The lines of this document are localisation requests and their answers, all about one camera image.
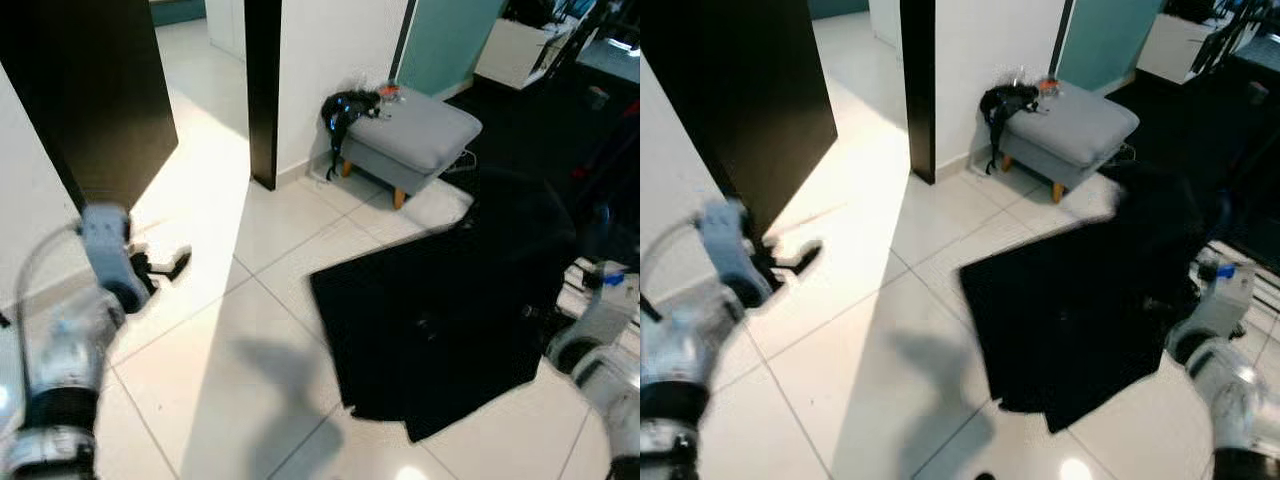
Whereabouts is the plain dark navy garment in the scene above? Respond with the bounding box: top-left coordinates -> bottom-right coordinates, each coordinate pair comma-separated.
308,165 -> 606,444
958,160 -> 1231,434

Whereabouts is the grey padded ottoman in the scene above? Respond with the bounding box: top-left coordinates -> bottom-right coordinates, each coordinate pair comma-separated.
342,82 -> 484,211
1002,78 -> 1142,204

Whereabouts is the white cabinet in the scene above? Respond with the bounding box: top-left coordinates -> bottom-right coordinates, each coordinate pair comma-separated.
1137,10 -> 1219,87
474,17 -> 561,92

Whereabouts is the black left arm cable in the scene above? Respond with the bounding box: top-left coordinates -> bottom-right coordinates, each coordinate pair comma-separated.
645,215 -> 706,293
15,222 -> 86,301

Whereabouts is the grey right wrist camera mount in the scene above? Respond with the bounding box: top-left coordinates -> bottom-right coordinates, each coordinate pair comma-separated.
1193,260 -> 1258,346
572,260 -> 641,346

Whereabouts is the black bag with straps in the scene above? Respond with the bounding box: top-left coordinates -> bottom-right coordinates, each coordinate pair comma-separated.
320,87 -> 386,183
978,82 -> 1043,176

